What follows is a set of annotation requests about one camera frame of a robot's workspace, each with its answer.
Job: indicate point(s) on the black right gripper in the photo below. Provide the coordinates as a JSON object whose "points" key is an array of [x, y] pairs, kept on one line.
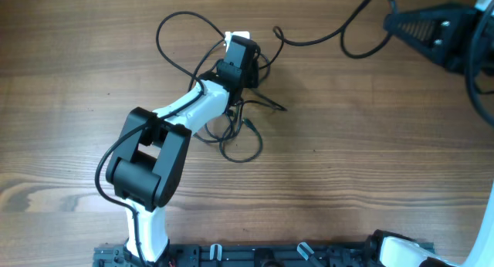
{"points": [[448, 38]]}

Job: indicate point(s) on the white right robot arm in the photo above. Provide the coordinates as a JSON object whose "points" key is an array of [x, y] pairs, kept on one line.
{"points": [[428, 171]]}

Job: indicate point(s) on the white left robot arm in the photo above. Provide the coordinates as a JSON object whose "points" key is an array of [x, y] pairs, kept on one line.
{"points": [[146, 163]]}

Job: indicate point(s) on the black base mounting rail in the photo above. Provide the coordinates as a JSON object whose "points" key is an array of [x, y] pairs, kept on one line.
{"points": [[343, 254]]}

